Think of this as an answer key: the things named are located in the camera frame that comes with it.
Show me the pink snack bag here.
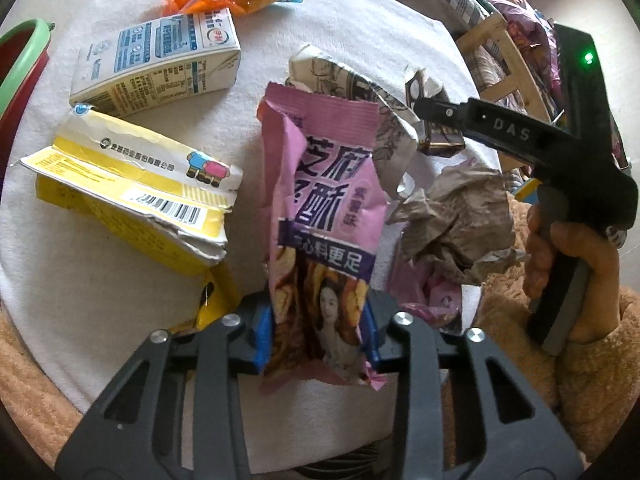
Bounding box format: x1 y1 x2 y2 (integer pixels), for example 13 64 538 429
257 82 388 390

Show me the person right hand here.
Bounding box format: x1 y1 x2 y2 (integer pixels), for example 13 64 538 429
523 205 620 344

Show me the small pink wrapper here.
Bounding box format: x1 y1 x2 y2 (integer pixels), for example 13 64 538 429
386 245 462 328

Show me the brown small carton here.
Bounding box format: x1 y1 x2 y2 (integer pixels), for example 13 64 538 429
406 68 465 158

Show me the crumpled brown paper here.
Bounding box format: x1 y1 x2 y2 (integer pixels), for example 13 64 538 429
390 164 525 285

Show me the yellow white torn box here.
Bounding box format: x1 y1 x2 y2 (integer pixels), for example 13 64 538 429
21 104 243 330

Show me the white towel cloth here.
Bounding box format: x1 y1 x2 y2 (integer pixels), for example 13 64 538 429
1 0 476 472

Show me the orange fuzzy sleeve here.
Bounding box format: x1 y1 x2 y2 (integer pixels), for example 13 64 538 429
474 198 639 466

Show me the white blue milk carton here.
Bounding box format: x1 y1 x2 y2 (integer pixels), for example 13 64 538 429
70 9 241 117

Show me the red bin green rim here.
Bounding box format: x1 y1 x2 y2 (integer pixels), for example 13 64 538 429
0 18 55 182

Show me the wooden chair frame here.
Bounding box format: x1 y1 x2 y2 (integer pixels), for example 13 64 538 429
455 12 554 174

